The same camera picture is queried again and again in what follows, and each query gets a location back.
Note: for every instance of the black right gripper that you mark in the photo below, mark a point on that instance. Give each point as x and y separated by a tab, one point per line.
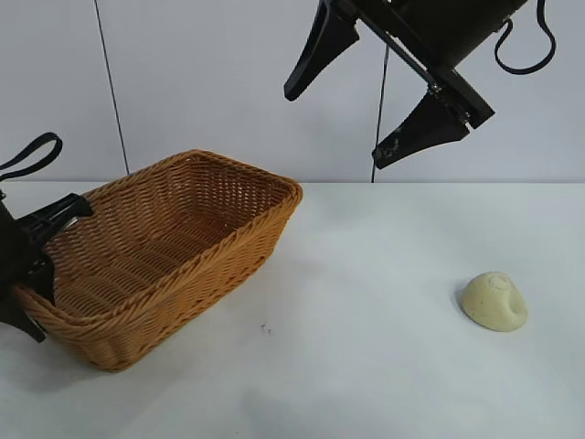
448	27

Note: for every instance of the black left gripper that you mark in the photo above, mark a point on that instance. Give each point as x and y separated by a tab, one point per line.
9	247

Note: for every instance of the brown woven wicker basket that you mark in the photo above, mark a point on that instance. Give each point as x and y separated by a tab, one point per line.
173	256

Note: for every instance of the pale yellow egg yolk pastry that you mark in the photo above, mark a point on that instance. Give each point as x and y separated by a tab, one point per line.
491	304

